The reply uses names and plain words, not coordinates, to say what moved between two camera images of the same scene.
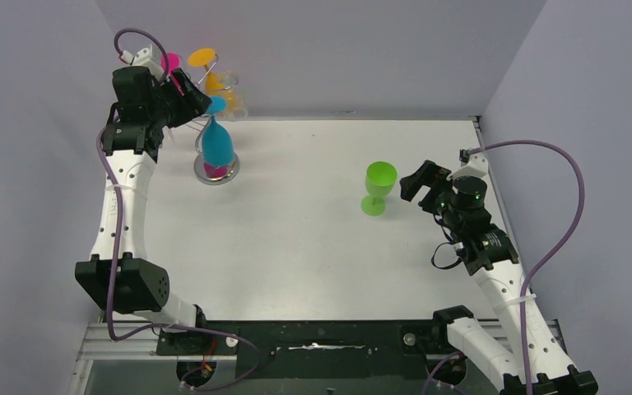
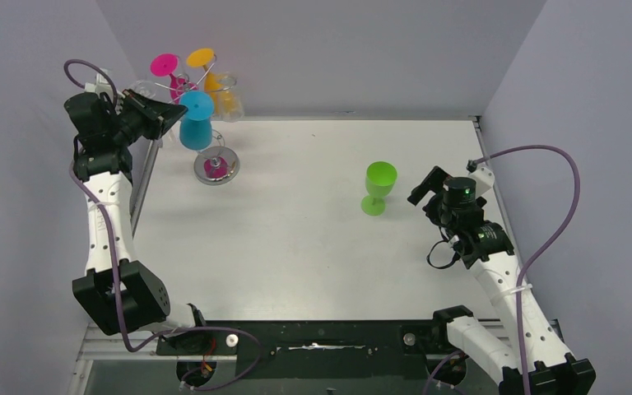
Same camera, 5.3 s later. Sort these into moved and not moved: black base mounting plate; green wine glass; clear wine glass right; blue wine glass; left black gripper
Moved: blue wine glass; left black gripper
Not moved: black base mounting plate; green wine glass; clear wine glass right
